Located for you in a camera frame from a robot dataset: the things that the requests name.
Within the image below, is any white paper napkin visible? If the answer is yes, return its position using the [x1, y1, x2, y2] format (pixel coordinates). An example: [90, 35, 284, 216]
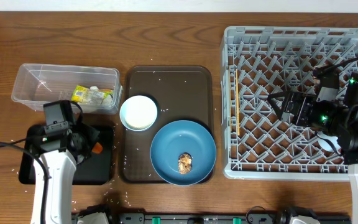
[88, 86, 114, 105]

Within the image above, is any dark blue plate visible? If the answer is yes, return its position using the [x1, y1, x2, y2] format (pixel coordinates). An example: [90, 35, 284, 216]
[150, 120, 217, 186]

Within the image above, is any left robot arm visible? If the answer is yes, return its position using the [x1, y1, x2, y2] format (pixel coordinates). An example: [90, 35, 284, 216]
[28, 100, 103, 223]

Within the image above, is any black waste tray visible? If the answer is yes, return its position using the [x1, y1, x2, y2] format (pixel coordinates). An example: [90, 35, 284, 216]
[18, 125, 114, 185]

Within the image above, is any dark brown serving tray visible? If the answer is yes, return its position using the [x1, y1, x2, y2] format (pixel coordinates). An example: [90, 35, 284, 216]
[119, 66, 213, 184]

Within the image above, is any wooden chopstick in rack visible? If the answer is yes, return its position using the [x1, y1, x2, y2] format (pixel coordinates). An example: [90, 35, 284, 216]
[228, 66, 232, 132]
[235, 69, 240, 136]

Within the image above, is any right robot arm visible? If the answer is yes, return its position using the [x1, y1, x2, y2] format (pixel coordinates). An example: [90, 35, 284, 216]
[267, 72, 358, 223]

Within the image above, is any orange carrot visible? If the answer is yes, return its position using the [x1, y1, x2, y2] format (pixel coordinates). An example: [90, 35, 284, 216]
[91, 142, 103, 154]

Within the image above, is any light blue rice bowl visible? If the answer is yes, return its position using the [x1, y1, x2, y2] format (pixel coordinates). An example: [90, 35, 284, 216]
[119, 95, 158, 131]

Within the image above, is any yellow snack wrapper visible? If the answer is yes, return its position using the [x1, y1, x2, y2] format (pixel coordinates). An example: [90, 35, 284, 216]
[70, 85, 115, 105]

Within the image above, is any light blue plastic cup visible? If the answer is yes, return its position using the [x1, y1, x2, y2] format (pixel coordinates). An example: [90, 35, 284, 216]
[316, 131, 341, 152]

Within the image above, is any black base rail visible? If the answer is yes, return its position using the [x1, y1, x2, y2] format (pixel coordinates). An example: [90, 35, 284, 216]
[69, 205, 352, 224]

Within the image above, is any brown food scrap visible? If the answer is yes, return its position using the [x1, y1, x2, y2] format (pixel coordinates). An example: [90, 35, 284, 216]
[178, 153, 192, 175]

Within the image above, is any clear plastic waste bin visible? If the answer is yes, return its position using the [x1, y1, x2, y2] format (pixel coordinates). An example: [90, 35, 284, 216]
[11, 63, 122, 114]

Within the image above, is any grey plastic dishwasher rack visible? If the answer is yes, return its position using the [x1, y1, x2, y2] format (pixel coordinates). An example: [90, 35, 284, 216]
[221, 26, 358, 181]

